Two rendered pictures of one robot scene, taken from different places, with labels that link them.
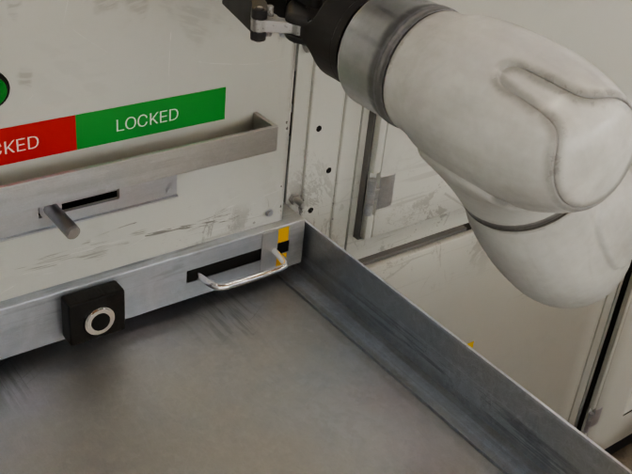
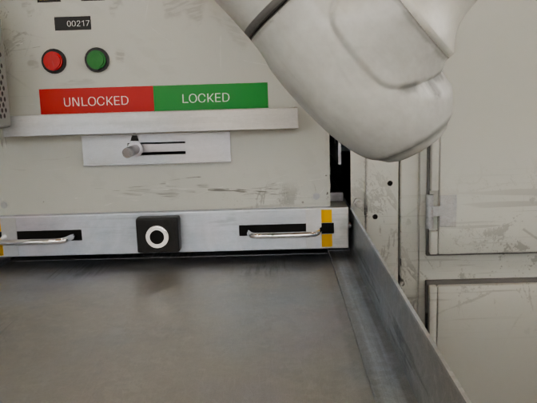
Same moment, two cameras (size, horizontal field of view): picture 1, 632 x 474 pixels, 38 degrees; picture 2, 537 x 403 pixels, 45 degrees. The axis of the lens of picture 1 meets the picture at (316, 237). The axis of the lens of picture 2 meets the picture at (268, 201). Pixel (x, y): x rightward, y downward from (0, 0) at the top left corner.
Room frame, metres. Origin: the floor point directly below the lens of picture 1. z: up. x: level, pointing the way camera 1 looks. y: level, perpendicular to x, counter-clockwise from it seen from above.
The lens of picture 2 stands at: (0.17, -0.48, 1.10)
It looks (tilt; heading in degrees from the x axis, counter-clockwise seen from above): 10 degrees down; 41
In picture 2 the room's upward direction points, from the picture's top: 2 degrees counter-clockwise
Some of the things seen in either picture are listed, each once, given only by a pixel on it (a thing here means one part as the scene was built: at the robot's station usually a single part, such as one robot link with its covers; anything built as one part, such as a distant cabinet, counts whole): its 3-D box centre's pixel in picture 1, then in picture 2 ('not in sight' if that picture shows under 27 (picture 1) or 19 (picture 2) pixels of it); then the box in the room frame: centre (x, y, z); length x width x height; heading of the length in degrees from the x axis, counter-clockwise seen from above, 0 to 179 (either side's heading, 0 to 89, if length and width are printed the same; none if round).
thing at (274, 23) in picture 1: (289, 25); not in sight; (0.69, 0.04, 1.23); 0.05 x 0.05 x 0.02; 42
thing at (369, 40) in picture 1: (402, 57); not in sight; (0.65, -0.05, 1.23); 0.09 x 0.06 x 0.09; 130
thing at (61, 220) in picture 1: (58, 210); (131, 144); (0.72, 0.24, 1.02); 0.06 x 0.02 x 0.04; 40
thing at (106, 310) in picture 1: (94, 314); (158, 234); (0.74, 0.21, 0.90); 0.06 x 0.03 x 0.05; 130
